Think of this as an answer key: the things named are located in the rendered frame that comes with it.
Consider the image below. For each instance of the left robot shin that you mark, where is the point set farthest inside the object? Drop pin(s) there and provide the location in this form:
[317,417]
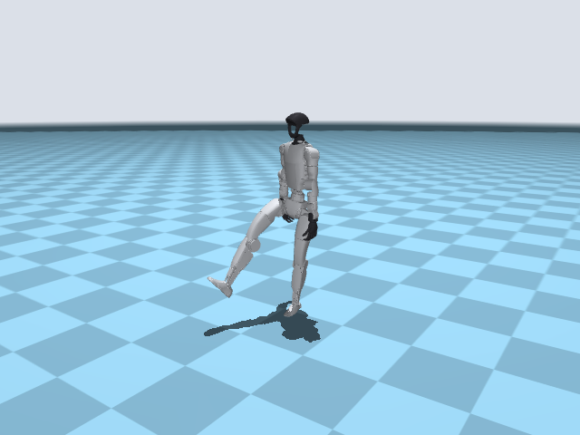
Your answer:
[298,281]

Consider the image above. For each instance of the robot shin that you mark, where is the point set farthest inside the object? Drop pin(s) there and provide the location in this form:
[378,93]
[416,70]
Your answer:
[298,281]
[240,260]

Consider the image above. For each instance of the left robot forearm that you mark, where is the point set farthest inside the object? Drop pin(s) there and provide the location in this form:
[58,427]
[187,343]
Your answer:
[312,200]

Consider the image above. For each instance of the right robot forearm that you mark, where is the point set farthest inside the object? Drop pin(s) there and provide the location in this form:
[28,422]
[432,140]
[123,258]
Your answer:
[283,190]

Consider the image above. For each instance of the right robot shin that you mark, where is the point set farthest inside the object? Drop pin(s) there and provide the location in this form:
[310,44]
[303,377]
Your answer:
[240,260]

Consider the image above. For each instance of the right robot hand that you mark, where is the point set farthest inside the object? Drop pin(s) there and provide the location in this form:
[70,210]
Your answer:
[286,217]

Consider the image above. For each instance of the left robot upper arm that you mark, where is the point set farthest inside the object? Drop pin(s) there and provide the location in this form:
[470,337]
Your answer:
[312,156]

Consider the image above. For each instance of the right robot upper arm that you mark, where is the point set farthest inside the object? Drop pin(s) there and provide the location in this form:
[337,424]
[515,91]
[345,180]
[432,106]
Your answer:
[281,172]

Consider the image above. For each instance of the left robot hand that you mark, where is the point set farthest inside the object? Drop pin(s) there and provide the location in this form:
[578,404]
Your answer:
[312,228]

